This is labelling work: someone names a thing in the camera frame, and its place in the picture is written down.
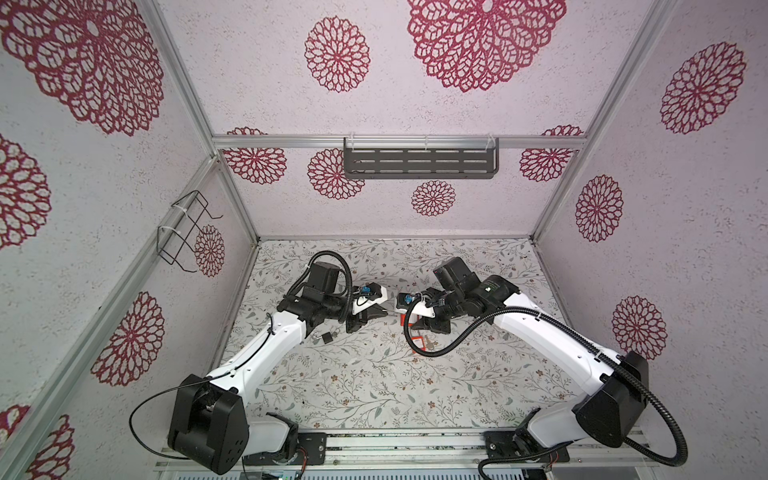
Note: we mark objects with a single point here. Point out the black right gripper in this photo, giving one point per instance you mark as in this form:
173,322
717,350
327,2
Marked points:
430,324

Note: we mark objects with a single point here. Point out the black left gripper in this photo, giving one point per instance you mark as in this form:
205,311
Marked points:
363,317

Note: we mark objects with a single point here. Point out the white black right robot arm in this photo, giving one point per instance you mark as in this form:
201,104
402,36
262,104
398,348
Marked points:
614,387

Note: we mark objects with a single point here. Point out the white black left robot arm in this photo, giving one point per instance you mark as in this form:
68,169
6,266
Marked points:
209,424

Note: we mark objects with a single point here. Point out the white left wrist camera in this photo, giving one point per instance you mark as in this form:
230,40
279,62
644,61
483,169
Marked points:
368,295

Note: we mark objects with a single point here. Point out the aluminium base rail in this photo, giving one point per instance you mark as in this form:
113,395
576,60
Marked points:
443,453

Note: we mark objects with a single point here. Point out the dark metal wall shelf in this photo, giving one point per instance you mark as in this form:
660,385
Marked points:
424,163

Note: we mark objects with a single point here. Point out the black wire wall basket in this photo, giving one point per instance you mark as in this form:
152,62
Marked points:
193,243

